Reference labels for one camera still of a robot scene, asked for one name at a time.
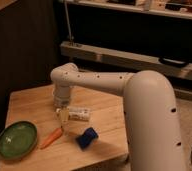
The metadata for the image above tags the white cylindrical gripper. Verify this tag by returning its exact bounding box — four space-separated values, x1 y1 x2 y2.
53 85 71 124

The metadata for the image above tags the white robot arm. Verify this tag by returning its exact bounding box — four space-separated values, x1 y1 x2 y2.
50 63 186 171

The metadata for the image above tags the orange carrot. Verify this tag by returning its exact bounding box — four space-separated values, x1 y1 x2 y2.
40 127 63 149

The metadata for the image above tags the blue sponge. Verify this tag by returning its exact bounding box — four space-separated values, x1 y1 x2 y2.
76 127 98 150

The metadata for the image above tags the wooden table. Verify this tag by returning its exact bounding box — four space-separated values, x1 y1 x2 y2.
0 85 128 171

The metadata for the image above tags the green bowl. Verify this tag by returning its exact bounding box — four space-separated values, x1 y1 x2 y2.
0 121 37 160

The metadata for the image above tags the metal pole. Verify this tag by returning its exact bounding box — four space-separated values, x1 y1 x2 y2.
63 0 74 45

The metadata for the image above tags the shelf with clutter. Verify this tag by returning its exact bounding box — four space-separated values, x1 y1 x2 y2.
58 0 192 20

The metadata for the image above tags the grey metal rail beam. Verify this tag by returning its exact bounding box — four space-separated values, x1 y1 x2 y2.
60 41 192 80

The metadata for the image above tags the black handle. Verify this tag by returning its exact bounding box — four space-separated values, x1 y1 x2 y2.
158 58 189 68

